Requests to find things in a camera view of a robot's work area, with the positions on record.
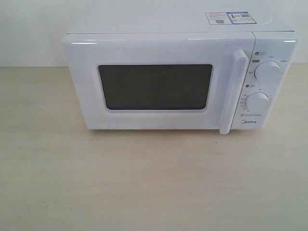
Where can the white microwave door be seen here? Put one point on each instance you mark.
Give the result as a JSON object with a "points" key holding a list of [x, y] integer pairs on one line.
{"points": [[159, 80]]}

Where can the white microwave oven body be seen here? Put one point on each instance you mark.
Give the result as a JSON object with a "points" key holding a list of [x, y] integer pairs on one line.
{"points": [[275, 41]]}

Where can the white lower timer knob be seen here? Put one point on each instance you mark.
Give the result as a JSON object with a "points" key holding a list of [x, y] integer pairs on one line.
{"points": [[257, 102]]}

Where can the white upper power knob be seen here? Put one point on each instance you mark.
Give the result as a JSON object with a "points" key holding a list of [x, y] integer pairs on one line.
{"points": [[268, 72]]}

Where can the warning label sticker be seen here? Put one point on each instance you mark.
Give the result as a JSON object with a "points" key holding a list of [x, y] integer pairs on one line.
{"points": [[230, 18]]}

